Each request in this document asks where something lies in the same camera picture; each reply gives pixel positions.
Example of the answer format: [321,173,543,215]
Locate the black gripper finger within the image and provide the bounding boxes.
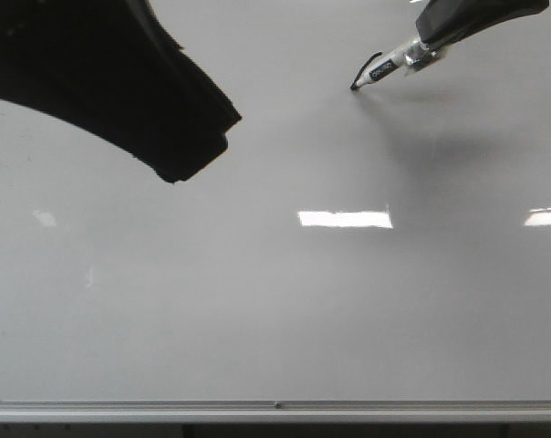
[416,0,549,47]
[0,1,241,183]

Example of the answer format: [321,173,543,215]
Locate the white black whiteboard marker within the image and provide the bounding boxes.
[350,36,448,91]

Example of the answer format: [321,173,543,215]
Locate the white whiteboard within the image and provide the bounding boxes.
[0,1,551,402]

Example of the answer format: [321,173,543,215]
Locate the aluminium whiteboard tray rail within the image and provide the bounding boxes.
[0,401,551,424]

